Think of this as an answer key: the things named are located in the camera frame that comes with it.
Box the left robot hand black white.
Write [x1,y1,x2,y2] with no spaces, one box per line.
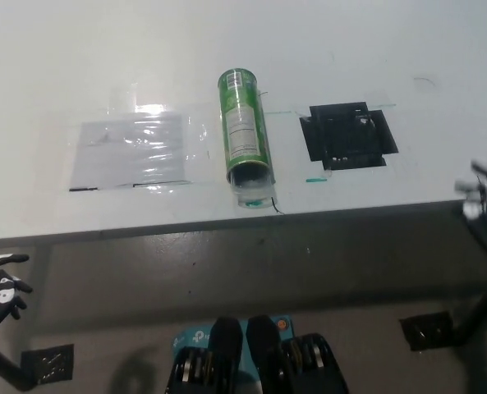
[0,253,34,321]

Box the clear plastic chips tray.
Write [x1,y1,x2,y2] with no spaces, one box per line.
[227,163,278,210]

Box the green chips can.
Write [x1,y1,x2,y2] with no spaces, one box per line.
[216,67,277,186]

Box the black table leg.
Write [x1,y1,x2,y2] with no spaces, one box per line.
[0,338,35,392]
[452,282,487,350]

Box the black tape square patch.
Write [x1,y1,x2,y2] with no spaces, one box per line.
[299,99,400,171]

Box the white paper sheet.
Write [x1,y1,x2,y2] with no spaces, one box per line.
[68,113,192,192]

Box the teal router box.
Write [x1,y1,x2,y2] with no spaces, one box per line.
[172,314,296,373]

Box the clear plastic film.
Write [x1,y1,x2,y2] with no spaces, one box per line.
[67,81,212,195]

